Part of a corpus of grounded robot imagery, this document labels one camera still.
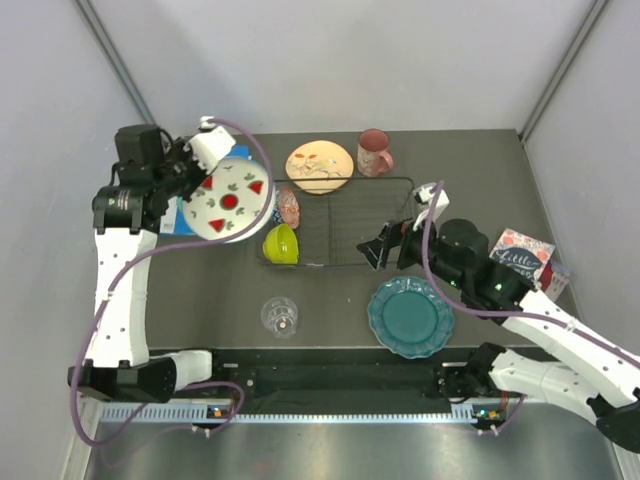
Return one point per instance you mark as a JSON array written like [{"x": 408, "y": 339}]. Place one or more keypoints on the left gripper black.
[{"x": 182, "y": 149}]

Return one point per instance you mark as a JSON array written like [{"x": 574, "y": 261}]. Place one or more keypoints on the teal scalloped plate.
[{"x": 409, "y": 318}]

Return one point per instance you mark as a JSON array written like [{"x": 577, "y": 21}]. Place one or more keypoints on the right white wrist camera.
[{"x": 430, "y": 205}]

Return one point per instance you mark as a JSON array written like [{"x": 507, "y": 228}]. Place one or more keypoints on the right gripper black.
[{"x": 377, "y": 250}]

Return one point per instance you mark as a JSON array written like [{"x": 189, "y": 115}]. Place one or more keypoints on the watermelon pattern plate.
[{"x": 233, "y": 203}]

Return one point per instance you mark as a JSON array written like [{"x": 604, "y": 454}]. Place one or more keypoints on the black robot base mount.
[{"x": 347, "y": 380}]

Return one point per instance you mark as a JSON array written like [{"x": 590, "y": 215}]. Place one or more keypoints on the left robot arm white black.
[{"x": 117, "y": 365}]

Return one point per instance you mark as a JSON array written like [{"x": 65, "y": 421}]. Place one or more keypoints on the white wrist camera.
[
  {"x": 210, "y": 144},
  {"x": 430, "y": 205}
]

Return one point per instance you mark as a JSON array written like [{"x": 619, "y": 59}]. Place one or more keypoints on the Little Women book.
[{"x": 526, "y": 255}]

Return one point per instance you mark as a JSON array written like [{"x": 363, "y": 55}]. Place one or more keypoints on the lime green bowl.
[{"x": 281, "y": 245}]

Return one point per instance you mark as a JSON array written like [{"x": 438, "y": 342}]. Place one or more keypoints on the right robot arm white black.
[{"x": 592, "y": 378}]

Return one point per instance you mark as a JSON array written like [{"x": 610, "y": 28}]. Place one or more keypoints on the white slotted cable duct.
[{"x": 201, "y": 413}]

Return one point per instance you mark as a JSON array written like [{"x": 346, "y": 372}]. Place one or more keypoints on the clear drinking glass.
[{"x": 279, "y": 316}]

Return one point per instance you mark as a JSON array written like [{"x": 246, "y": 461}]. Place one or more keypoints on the peach bird plate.
[{"x": 319, "y": 167}]

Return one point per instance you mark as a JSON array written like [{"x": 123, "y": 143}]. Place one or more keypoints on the black wire dish rack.
[{"x": 333, "y": 224}]

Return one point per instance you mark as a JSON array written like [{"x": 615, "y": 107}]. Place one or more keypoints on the pink mug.
[{"x": 373, "y": 157}]

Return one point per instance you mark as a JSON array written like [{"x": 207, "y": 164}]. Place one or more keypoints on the orange blue patterned bowl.
[{"x": 286, "y": 208}]

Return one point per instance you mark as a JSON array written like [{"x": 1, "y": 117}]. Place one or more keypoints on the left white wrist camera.
[{"x": 210, "y": 144}]

